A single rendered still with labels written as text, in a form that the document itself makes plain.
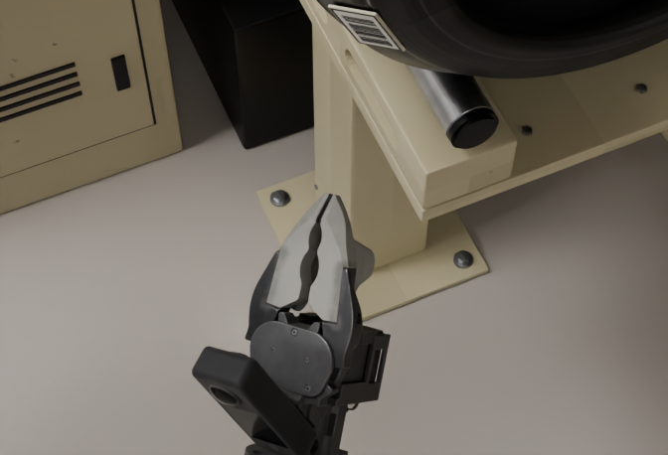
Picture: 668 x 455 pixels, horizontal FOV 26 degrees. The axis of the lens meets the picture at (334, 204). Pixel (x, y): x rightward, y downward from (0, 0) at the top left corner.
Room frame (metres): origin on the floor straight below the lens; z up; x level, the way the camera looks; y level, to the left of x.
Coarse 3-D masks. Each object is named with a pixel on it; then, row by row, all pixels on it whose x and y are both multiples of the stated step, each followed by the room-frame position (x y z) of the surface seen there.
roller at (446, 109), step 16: (416, 80) 0.75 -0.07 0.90; (432, 80) 0.73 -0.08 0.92; (448, 80) 0.73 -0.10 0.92; (464, 80) 0.73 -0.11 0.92; (432, 96) 0.72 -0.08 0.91; (448, 96) 0.72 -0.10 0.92; (464, 96) 0.71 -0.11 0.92; (480, 96) 0.72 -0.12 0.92; (432, 112) 0.72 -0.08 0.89; (448, 112) 0.70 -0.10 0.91; (464, 112) 0.70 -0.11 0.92; (480, 112) 0.70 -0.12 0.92; (448, 128) 0.69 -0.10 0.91; (464, 128) 0.69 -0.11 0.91; (480, 128) 0.69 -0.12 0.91; (464, 144) 0.69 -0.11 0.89
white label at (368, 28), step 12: (336, 12) 0.68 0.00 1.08; (348, 12) 0.67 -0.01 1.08; (360, 12) 0.67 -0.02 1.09; (372, 12) 0.66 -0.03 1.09; (348, 24) 0.68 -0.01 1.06; (360, 24) 0.67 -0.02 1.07; (372, 24) 0.67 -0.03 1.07; (384, 24) 0.66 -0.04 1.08; (360, 36) 0.68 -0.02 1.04; (372, 36) 0.67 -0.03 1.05; (384, 36) 0.67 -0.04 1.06; (396, 48) 0.67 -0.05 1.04
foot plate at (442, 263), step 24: (264, 192) 1.21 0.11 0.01; (288, 192) 1.21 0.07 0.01; (312, 192) 1.21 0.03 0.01; (288, 216) 1.16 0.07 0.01; (456, 216) 1.16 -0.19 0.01; (432, 240) 1.12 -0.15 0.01; (456, 240) 1.12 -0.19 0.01; (408, 264) 1.08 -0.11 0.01; (432, 264) 1.08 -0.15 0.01; (456, 264) 1.07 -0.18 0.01; (480, 264) 1.08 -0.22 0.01; (360, 288) 1.04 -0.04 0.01; (384, 288) 1.04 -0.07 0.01; (408, 288) 1.04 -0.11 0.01; (432, 288) 1.04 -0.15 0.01; (384, 312) 1.00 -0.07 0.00
